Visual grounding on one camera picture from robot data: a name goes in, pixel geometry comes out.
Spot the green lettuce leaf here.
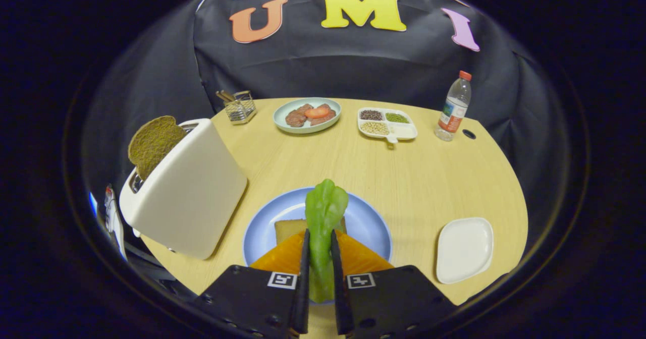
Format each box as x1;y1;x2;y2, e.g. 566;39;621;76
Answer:
305;179;349;303

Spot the white square plate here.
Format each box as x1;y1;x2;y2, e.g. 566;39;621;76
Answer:
436;217;494;285

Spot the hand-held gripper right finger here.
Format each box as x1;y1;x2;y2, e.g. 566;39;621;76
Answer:
331;230;457;339

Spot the clear water bottle red cap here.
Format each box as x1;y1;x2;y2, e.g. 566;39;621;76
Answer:
434;70;473;142

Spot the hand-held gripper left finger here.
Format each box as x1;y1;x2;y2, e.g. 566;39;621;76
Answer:
194;230;310;339

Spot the white divided dish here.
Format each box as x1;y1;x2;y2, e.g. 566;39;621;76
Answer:
357;107;418;144

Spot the tan bread slice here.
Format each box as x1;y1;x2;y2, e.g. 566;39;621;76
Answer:
274;217;348;246

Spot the pale green round plate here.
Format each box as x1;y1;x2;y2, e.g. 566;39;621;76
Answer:
273;97;342;135

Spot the wire mesh utensil holder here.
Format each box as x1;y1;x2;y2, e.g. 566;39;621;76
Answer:
216;90;257;125

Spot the white toaster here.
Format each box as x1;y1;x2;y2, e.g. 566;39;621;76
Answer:
119;118;248;260

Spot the brown bread slice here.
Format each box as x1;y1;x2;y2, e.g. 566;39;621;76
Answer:
128;116;187;181

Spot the white and red object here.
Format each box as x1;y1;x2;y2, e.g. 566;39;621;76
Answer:
103;184;129;261

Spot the blue round plate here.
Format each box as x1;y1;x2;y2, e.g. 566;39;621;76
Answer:
243;187;393;269

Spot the brown meat slice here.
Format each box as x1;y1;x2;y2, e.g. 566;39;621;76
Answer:
285;103;313;128
310;103;337;126

